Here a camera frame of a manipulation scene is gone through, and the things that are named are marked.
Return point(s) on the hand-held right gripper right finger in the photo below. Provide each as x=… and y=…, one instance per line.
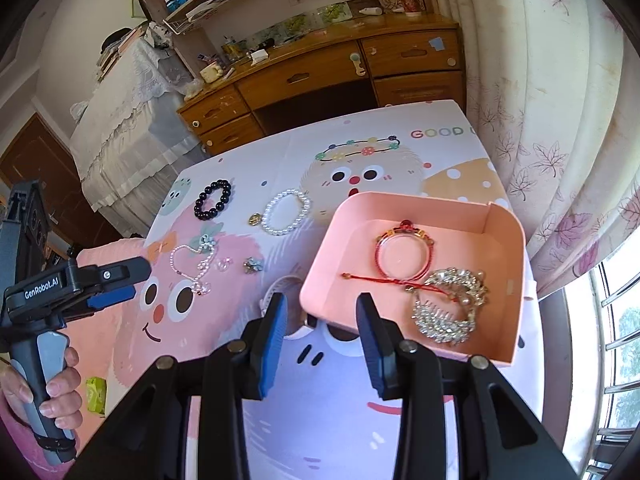
x=370, y=340

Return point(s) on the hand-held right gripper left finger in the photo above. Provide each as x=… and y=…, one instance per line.
x=272, y=345

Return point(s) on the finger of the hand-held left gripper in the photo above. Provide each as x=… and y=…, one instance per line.
x=117, y=272
x=112, y=297

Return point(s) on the pink smart wristband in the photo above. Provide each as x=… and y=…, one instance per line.
x=272, y=288

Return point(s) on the pink cardboard box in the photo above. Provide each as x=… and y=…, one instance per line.
x=350, y=270

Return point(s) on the gold oval pendant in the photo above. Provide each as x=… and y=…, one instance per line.
x=254, y=219

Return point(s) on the person's left hand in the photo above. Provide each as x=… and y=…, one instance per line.
x=62, y=382

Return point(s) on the rhinestone hair comb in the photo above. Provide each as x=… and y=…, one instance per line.
x=450, y=320

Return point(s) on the green snack packet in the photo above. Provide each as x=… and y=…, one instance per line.
x=96, y=395

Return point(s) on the wooden door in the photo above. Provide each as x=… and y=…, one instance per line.
x=45, y=170

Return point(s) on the bed with white lace cover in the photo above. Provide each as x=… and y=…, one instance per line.
x=130, y=125

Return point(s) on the cartoon printed tablecloth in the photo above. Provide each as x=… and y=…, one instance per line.
x=280, y=160

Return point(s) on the clear plastic bag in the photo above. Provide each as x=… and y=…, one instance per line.
x=191, y=89

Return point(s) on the stack of books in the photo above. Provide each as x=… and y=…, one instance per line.
x=117, y=52

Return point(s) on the yellow soft toy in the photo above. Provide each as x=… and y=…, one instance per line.
x=211, y=72

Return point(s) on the glass jar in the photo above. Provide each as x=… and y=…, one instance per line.
x=232, y=51

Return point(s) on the metal window grille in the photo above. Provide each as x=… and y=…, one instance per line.
x=620, y=386

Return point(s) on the white tissue pack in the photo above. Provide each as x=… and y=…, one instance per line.
x=259, y=56

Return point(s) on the wooden desk with drawers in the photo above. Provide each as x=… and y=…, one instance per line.
x=310, y=77

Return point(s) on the cream drawer hook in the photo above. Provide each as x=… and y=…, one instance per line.
x=357, y=64

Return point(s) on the leaf patterned curtain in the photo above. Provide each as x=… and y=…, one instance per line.
x=550, y=110

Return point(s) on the blue sticker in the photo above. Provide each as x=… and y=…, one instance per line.
x=438, y=43

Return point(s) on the small white bottle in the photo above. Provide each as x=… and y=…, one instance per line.
x=370, y=10

